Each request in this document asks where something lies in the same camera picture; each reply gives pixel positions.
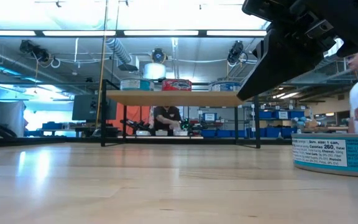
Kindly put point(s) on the red seafood can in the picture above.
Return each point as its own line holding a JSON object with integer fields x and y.
{"x": 176, "y": 85}

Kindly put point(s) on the dark monitor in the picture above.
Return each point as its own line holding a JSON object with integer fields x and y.
{"x": 85, "y": 107}

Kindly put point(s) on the black background robot arms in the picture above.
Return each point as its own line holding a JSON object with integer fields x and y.
{"x": 135, "y": 125}

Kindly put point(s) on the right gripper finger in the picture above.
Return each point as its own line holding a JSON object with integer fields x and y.
{"x": 281, "y": 62}

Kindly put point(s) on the white cloth cover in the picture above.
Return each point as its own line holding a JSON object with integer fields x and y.
{"x": 5, "y": 115}

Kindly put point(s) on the blue storage bin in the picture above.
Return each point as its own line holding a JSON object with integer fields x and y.
{"x": 208, "y": 133}
{"x": 275, "y": 132}
{"x": 227, "y": 133}

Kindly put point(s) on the wooden shelf with black legs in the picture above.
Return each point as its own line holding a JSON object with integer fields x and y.
{"x": 172, "y": 99}

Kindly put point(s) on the silver flexible duct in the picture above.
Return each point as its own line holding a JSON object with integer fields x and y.
{"x": 118, "y": 49}

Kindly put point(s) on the teal seafood can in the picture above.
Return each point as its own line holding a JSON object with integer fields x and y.
{"x": 337, "y": 155}
{"x": 137, "y": 84}

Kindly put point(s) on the blue seafood can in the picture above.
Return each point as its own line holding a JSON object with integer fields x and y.
{"x": 224, "y": 86}

